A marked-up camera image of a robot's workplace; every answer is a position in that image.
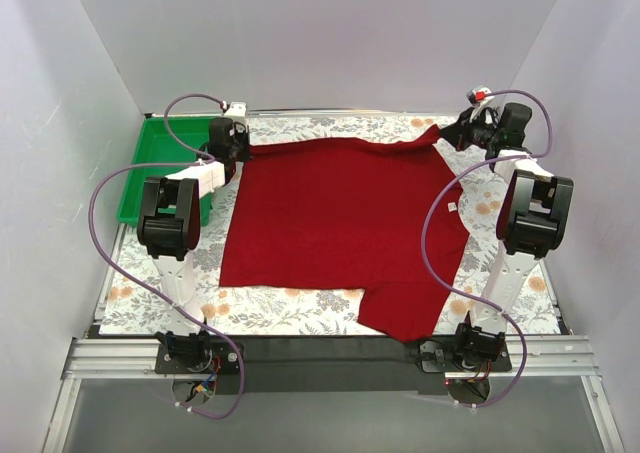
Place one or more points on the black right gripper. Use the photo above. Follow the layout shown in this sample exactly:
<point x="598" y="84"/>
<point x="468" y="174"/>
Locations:
<point x="461" y="133"/>

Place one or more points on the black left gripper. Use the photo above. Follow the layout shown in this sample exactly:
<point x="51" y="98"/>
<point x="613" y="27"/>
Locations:
<point x="240" y="151"/>

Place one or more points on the green plastic tray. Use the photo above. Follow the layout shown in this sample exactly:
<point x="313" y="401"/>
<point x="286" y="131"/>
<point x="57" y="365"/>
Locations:
<point x="156" y="145"/>

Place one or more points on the red t shirt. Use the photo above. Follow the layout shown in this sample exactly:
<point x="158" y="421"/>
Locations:
<point x="345" y="213"/>

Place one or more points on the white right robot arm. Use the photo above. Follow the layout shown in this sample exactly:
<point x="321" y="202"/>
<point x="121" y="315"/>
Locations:
<point x="531" y="222"/>

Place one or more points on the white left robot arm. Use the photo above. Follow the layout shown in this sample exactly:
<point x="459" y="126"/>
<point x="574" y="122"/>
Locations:
<point x="169" y="226"/>

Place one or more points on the floral patterned table mat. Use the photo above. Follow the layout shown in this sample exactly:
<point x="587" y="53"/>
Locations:
<point x="129" y="309"/>

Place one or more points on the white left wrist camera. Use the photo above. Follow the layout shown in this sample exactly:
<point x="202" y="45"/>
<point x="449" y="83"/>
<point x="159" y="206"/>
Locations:
<point x="237" y="111"/>

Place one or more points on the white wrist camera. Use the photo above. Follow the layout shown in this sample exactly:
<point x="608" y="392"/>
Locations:
<point x="479" y="97"/>
<point x="237" y="111"/>

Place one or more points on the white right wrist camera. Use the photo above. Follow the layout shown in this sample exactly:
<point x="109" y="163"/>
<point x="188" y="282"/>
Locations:
<point x="479" y="97"/>

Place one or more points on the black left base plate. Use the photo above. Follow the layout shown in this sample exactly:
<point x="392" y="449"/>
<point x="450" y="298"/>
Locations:
<point x="197" y="360"/>

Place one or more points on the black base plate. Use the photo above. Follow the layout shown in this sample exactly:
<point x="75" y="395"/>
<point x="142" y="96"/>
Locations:
<point x="197" y="360"/>
<point x="438" y="356"/>

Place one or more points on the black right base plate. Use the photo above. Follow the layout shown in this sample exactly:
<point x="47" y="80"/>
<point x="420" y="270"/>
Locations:
<point x="438" y="356"/>

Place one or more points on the aluminium frame rail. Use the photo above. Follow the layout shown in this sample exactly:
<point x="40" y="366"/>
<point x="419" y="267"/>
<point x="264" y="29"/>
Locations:
<point x="333" y="394"/>

